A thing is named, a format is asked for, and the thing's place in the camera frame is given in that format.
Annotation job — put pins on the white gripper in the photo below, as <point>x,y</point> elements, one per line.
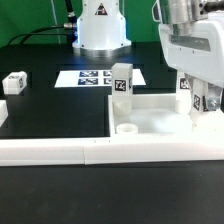
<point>200,55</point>

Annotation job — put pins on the white square tabletop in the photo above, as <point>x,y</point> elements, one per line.
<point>153,117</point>

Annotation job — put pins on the white U-shaped obstacle fence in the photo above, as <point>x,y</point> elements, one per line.
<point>105,150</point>

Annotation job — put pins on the white sheet with markers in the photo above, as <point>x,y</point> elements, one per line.
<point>83,78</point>

